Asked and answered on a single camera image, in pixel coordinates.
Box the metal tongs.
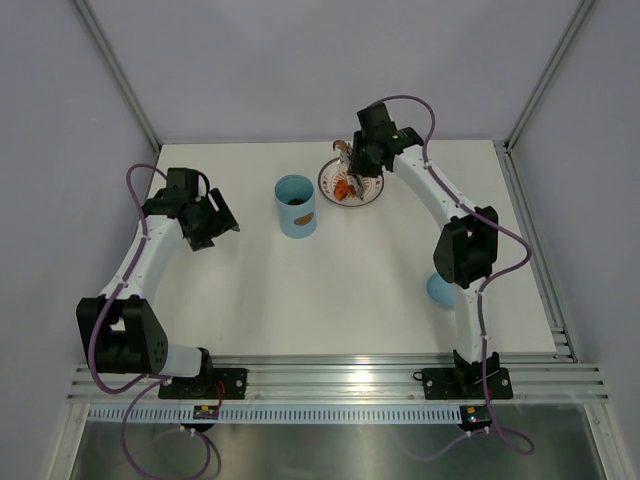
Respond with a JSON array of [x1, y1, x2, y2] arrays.
[[332, 139, 364, 200]]

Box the blue cylindrical lunch container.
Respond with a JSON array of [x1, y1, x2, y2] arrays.
[[274, 174, 317, 240]]

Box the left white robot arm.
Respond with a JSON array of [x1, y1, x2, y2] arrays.
[[76, 188, 239, 398]]

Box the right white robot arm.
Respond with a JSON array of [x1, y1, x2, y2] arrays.
[[349, 125, 498, 396]]

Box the patterned round plate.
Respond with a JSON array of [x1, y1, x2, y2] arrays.
[[318, 158, 384, 208]]

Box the orange toy fried cutlet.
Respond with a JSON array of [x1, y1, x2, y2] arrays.
[[333, 179, 356, 202]]

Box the blue round lid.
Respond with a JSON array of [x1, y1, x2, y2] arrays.
[[426, 273, 455, 310]]

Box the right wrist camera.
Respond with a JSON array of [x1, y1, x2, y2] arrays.
[[357, 102, 397, 139]]

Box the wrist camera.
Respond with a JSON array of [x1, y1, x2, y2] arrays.
[[357, 102, 397, 139], [165, 168, 199, 200]]

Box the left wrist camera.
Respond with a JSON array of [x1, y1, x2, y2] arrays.
[[165, 168, 199, 200]]

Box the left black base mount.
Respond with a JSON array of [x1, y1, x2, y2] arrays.
[[158, 368, 248, 400]]

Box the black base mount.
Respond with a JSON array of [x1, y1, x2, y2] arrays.
[[412, 367, 514, 400], [158, 368, 248, 400]]

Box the left aluminium frame post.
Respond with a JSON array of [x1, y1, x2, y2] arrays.
[[70, 0, 162, 157]]

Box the aluminium frame post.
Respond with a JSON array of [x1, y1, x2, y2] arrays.
[[503, 0, 598, 154], [70, 0, 162, 157]]

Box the white slotted cable duct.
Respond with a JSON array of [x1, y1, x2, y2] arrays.
[[88, 404, 462, 425]]

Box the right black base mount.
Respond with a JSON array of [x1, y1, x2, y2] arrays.
[[412, 367, 514, 400]]

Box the right aluminium frame post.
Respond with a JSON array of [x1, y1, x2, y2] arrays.
[[503, 0, 598, 154]]

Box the aluminium front rail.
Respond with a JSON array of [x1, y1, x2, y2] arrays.
[[64, 353, 609, 406]]

